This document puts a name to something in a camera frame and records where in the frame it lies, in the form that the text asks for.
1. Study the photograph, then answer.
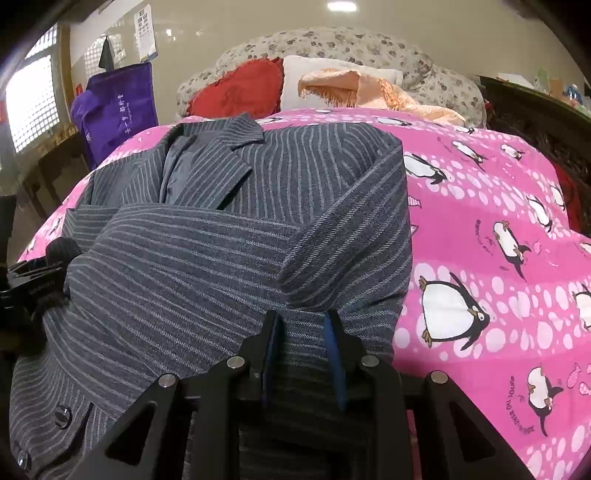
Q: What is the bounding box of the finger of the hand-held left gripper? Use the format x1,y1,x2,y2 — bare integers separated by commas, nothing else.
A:
8,237,83,319

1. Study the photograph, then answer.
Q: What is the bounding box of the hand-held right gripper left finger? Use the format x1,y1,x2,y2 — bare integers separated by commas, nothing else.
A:
69,311,282,480

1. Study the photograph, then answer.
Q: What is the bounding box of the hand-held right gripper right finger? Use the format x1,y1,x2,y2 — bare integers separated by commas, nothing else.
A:
322,309,539,480

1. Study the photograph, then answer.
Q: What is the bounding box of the grey striped suit jacket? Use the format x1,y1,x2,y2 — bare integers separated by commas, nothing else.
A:
9,113,414,480

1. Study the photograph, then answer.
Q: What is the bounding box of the wooden side table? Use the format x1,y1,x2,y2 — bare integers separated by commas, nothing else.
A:
20,128,94,219

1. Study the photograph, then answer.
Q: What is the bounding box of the lattice window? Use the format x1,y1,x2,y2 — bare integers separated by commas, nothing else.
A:
4,23,64,154

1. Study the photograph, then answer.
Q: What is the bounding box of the purple fabric bag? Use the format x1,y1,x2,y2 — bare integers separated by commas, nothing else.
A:
70,62,153,169

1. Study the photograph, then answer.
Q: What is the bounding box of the pink penguin print blanket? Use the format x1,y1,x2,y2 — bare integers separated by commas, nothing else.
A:
16,107,591,480

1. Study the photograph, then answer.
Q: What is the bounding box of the black hanging cloth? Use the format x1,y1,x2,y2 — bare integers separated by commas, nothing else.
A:
99,37,116,73

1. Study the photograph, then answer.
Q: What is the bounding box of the red heart-shaped pillow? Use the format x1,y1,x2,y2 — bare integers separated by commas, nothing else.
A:
187,58,285,120

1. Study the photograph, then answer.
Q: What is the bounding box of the peach fringed cloth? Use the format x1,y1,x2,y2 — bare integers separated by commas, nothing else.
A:
298,68,467,126

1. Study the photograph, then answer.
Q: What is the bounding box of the white pillow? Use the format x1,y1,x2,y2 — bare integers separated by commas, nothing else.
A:
281,55,405,112

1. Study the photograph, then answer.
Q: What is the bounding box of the red cloth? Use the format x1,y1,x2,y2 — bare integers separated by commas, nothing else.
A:
551,161,585,232

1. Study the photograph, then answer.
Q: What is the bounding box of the floral quilt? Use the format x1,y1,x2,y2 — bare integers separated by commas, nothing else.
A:
178,27,488,128

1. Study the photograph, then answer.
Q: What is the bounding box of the dark carved wooden headboard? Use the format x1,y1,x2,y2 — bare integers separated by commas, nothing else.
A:
478,75,591,188

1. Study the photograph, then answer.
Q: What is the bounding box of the colourful shelf clutter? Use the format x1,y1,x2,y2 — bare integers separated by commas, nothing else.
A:
534,68,591,112

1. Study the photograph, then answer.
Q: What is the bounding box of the wall poster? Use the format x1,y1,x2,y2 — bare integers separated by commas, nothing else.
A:
133,4,159,64

